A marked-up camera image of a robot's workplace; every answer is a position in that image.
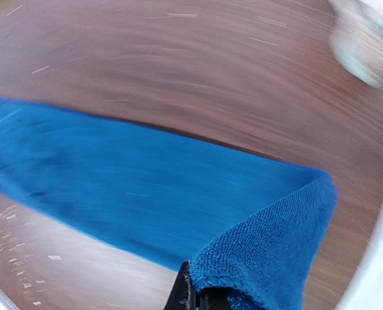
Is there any blue cloth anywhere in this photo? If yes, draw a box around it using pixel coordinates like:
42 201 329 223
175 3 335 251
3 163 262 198
0 98 337 309

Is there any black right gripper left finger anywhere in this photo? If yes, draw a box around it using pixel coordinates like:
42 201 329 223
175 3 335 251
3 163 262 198
164 261 198 310

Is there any white printed mug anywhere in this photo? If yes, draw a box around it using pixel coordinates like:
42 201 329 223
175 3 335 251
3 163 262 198
329 1 383 88

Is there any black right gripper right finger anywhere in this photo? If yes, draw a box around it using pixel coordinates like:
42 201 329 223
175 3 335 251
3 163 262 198
199 287 232 310

